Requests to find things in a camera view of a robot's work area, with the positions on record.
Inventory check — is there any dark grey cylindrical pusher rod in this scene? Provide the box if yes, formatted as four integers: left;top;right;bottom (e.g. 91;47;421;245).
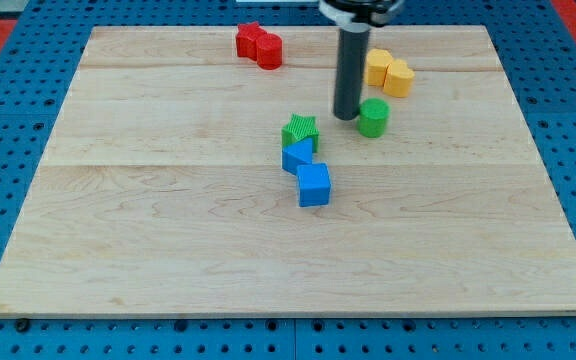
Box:
333;23;370;121

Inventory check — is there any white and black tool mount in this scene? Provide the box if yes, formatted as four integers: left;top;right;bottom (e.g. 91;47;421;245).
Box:
318;0;405;27

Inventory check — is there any green star block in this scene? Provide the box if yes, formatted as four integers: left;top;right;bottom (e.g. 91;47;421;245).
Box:
281;113;320;153

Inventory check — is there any red star block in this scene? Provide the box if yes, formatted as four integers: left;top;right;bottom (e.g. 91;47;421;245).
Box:
235;21;267;61

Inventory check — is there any blue triangle block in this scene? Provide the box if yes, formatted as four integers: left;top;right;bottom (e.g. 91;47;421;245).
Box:
281;138;313;175

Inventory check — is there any yellow hexagon block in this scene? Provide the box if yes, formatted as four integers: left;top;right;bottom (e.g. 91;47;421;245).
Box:
364;48;394;86

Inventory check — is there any yellow heart block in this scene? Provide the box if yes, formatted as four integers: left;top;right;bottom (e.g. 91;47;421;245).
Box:
382;59;415;98

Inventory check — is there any green cylinder block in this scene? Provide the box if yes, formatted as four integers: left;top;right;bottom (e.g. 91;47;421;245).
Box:
357;98;390;138

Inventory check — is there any red cylinder block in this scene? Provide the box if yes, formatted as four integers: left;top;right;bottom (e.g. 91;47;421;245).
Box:
256;33;283;70

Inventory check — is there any blue cube block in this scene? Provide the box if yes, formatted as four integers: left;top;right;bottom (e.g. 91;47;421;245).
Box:
296;163;332;207

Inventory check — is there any light wooden board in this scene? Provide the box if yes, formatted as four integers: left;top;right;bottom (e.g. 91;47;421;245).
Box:
0;26;576;319

